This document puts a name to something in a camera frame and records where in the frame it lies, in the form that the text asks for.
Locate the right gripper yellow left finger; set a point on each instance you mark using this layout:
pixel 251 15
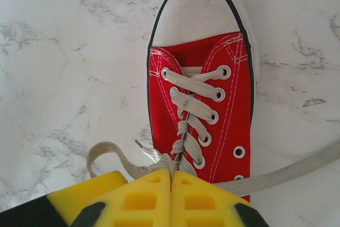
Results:
pixel 138 205

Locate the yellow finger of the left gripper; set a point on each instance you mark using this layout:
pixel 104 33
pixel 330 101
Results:
pixel 74 195

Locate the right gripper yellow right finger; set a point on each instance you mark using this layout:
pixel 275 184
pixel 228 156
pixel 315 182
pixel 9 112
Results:
pixel 204 205

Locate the white shoelace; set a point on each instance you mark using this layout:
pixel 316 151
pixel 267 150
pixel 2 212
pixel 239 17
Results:
pixel 186 102

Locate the red canvas sneaker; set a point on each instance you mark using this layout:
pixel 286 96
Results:
pixel 236 99

